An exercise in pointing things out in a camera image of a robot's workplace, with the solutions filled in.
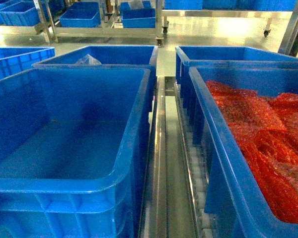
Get background steel cart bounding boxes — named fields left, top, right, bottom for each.
left=34, top=0, right=168, bottom=48

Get blue bin far left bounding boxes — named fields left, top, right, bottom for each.
left=0, top=47, right=55, bottom=79

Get blue bin on cart right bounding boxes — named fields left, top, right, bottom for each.
left=120, top=0, right=155, bottom=28

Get steel roller shelf rack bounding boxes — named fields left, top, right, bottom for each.
left=138, top=76, right=214, bottom=238

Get blue bin with red bags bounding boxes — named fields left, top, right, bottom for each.
left=189, top=67, right=298, bottom=238

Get blue bin with clear plastic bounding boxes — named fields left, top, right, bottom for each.
left=32, top=46, right=158, bottom=119

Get empty blue plastic bin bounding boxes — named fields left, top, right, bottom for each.
left=0, top=67, right=152, bottom=238

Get blue bin on cart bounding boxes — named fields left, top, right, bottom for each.
left=120, top=0, right=155, bottom=28
left=59, top=2, right=101, bottom=28

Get blue bin rear right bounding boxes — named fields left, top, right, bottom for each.
left=175, top=46, right=298, bottom=99

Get blue bin on cart left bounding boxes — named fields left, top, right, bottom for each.
left=59, top=2, right=101, bottom=28

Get blue bin background far left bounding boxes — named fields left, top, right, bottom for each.
left=0, top=1, right=40, bottom=26

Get red bubble wrap bags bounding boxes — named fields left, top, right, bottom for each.
left=206, top=80, right=298, bottom=224

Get clear plastic bag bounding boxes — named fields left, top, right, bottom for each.
left=75, top=54, right=102, bottom=66

